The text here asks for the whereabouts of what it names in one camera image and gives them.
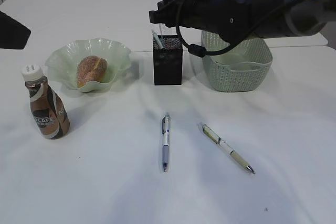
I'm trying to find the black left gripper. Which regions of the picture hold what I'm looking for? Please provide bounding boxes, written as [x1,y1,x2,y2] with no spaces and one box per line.
[0,12,31,50]

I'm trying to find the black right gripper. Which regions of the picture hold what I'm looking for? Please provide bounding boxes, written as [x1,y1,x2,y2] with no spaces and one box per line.
[149,0,236,40]

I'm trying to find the clear plastic ruler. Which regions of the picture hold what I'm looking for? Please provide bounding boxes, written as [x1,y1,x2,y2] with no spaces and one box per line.
[159,24,163,37]

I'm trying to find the white blue pen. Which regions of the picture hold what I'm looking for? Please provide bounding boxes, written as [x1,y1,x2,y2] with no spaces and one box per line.
[151,29,164,49]

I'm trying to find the sugared bread bun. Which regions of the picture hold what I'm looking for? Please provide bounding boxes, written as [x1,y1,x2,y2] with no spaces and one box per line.
[77,56,107,88]

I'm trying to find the brown coffee bottle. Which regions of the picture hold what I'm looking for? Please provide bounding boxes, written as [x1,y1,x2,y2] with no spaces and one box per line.
[22,64,70,140]

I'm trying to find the grey grip silver pen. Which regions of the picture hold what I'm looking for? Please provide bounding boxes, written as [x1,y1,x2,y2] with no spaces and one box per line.
[162,113,171,173]

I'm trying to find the cream barrel pen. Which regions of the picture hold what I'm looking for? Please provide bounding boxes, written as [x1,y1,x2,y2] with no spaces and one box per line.
[197,122,256,175]

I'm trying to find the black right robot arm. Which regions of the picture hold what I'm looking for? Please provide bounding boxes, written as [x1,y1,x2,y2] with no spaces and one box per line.
[149,0,335,45]

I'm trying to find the green wavy glass plate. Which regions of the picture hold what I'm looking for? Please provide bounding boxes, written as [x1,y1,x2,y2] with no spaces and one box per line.
[45,38,131,92]

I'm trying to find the black mesh pen holder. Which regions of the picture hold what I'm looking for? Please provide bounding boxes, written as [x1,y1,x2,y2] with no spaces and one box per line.
[153,35,183,86]

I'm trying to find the green woven plastic basket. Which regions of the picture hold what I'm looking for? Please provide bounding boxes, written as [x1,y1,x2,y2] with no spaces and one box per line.
[202,38,273,92]

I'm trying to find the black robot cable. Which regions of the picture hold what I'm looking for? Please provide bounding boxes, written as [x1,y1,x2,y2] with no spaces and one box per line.
[175,0,336,58]

